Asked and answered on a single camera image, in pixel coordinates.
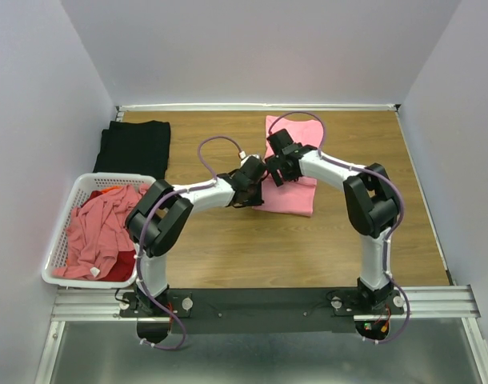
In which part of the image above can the pink t shirt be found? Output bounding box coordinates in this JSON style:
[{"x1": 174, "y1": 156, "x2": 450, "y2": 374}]
[{"x1": 253, "y1": 118, "x2": 323, "y2": 218}]

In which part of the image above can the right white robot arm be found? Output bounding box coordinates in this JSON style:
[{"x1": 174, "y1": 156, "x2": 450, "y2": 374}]
[{"x1": 265, "y1": 129, "x2": 404, "y2": 314}]

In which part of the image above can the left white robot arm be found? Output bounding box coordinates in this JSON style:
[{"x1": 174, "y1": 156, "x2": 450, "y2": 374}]
[{"x1": 125, "y1": 155, "x2": 266, "y2": 316}]

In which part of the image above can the folded black t shirt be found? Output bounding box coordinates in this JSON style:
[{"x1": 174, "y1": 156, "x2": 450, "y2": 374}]
[{"x1": 94, "y1": 120, "x2": 171, "y2": 179}]

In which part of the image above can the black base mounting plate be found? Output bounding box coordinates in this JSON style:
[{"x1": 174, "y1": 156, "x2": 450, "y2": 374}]
[{"x1": 119, "y1": 287, "x2": 404, "y2": 335}]

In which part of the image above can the red t shirt in basket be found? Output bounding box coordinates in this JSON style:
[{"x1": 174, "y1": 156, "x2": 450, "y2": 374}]
[{"x1": 83, "y1": 186, "x2": 135, "y2": 282}]

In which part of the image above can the salmon t shirt in basket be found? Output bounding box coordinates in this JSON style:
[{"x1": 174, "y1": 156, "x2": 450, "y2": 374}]
[{"x1": 53, "y1": 184, "x2": 150, "y2": 282}]

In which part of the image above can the white plastic laundry basket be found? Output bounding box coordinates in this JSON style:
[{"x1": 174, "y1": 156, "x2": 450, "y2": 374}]
[{"x1": 42, "y1": 173, "x2": 155, "y2": 289}]

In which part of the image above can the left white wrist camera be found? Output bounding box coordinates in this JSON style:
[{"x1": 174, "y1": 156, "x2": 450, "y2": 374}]
[{"x1": 238, "y1": 151, "x2": 256, "y2": 166}]

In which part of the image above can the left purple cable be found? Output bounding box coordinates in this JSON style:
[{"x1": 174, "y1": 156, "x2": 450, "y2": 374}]
[{"x1": 134, "y1": 136, "x2": 247, "y2": 352}]

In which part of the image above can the purple cable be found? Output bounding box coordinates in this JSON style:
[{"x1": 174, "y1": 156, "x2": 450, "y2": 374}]
[
  {"x1": 267, "y1": 111, "x2": 411, "y2": 345},
  {"x1": 134, "y1": 136, "x2": 247, "y2": 352}
]

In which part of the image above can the aluminium frame rail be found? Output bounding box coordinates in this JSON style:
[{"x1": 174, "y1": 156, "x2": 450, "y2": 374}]
[{"x1": 117, "y1": 102, "x2": 399, "y2": 113}]

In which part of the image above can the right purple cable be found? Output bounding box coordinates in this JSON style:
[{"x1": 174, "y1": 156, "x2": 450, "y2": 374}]
[{"x1": 267, "y1": 111, "x2": 411, "y2": 345}]

